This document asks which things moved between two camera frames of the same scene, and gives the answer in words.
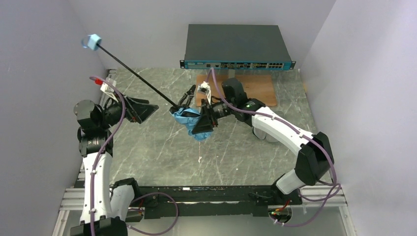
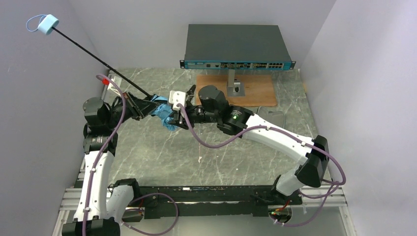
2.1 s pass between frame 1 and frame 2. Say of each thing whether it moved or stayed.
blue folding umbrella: moved
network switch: stayed
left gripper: stayed
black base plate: stayed
